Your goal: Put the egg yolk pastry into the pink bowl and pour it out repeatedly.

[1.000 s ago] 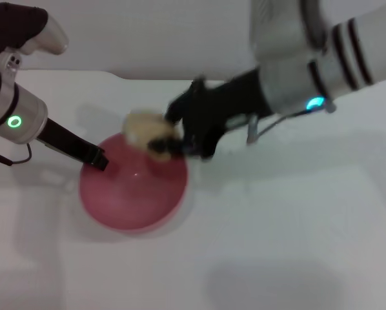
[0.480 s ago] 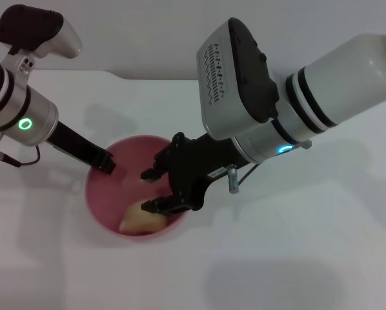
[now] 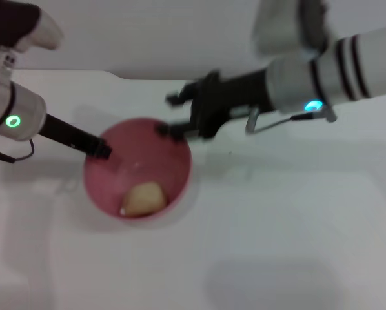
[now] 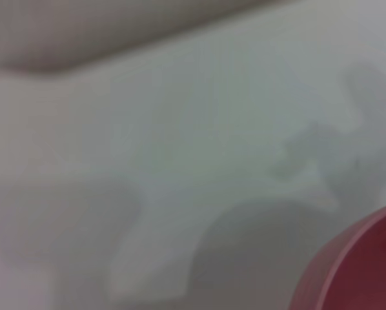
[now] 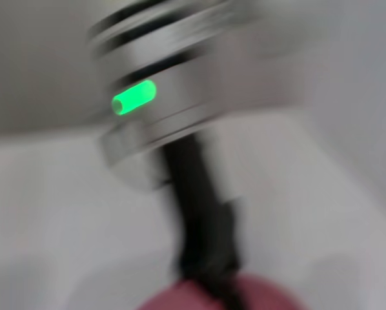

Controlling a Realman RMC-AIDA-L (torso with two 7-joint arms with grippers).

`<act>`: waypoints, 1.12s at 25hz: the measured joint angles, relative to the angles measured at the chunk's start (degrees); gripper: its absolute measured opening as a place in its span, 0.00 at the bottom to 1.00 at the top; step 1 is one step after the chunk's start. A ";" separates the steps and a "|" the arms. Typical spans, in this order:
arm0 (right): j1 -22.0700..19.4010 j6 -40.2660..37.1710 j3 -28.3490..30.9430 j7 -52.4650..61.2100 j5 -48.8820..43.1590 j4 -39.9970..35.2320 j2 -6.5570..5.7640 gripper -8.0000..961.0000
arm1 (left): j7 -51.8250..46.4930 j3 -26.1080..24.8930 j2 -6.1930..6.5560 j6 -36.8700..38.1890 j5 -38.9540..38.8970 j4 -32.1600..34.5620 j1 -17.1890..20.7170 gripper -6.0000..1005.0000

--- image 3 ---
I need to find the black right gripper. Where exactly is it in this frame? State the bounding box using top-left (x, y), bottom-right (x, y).
top-left (156, 68), bottom-right (274, 140)

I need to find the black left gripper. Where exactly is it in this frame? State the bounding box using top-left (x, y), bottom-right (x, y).
top-left (39, 113), bottom-right (113, 160)

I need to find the pink plastic bowl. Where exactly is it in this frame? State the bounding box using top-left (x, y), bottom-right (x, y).
top-left (83, 118), bottom-right (193, 223)

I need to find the beige egg yolk pastry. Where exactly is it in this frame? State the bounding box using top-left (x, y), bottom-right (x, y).
top-left (120, 182), bottom-right (168, 217)

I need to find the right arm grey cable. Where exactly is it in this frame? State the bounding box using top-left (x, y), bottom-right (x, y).
top-left (244, 106), bottom-right (338, 135)

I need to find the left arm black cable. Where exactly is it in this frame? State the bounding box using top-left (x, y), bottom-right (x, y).
top-left (0, 138), bottom-right (36, 164)

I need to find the right wrist camera housing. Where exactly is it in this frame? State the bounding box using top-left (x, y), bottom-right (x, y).
top-left (250, 0), bottom-right (331, 59)

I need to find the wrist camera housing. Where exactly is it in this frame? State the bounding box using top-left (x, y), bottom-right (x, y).
top-left (0, 0), bottom-right (65, 52)
top-left (250, 0), bottom-right (331, 59)

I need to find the left wrist camera housing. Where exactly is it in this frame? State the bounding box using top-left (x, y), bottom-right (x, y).
top-left (0, 0), bottom-right (65, 52)

